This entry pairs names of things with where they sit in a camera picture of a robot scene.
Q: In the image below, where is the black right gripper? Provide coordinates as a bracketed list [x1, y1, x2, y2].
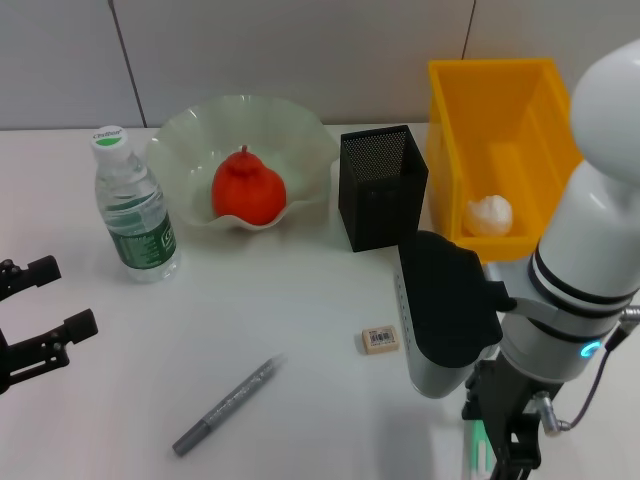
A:
[460, 359, 544, 480]

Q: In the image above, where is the mint green pen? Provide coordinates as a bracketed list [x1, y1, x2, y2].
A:
[464, 418, 495, 474]

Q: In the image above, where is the clear water bottle green label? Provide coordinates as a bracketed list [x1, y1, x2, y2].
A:
[89, 124, 183, 285]

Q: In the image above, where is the orange fruit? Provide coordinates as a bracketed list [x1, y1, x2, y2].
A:
[211, 144, 288, 229]

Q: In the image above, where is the white paper ball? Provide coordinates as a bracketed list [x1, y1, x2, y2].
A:
[466, 195, 515, 237]

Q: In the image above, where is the beige eraser with barcode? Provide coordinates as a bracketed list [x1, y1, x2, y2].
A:
[360, 324, 401, 356]

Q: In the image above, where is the silver grey pen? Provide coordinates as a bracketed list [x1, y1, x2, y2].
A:
[171, 353, 289, 457]

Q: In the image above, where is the black mesh pen holder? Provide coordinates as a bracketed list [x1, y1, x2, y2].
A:
[338, 124, 430, 253]

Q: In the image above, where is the pale green wavy glass bowl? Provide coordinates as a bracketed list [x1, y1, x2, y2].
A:
[144, 94, 341, 235]

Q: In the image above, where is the yellow plastic bin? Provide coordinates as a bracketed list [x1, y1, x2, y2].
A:
[427, 58, 586, 265]

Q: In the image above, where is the right wrist cable with connector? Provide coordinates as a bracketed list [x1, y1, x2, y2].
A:
[532, 303, 640, 434]

